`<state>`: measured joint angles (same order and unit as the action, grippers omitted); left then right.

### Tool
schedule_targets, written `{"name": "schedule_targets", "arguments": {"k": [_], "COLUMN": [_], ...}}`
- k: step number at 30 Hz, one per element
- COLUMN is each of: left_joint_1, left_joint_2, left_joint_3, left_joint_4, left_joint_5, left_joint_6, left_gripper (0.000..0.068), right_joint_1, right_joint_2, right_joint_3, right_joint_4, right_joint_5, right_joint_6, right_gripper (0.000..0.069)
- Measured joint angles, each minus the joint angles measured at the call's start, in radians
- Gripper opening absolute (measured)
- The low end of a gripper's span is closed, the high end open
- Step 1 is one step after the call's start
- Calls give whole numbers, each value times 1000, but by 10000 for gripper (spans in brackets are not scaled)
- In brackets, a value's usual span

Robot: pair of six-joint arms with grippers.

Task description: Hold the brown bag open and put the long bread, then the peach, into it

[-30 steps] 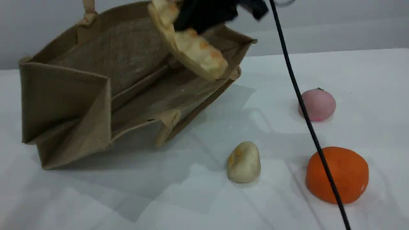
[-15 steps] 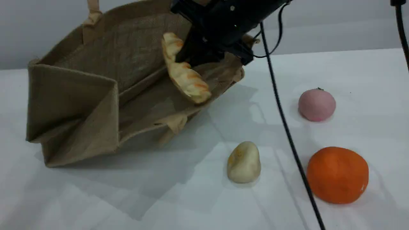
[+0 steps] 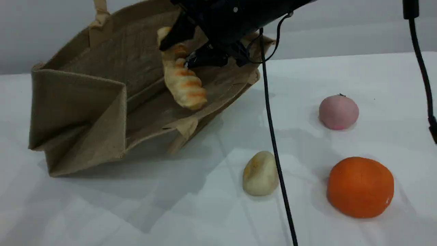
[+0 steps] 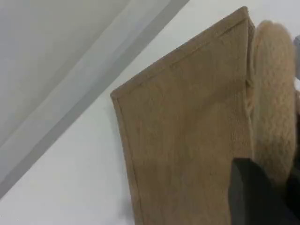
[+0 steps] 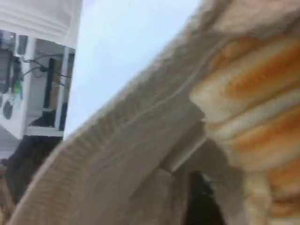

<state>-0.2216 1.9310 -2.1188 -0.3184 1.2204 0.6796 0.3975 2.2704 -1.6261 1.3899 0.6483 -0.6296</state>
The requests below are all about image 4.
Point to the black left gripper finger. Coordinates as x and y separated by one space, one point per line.
294 187
255 197

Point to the brown jute tote bag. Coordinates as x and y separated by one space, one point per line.
187 117

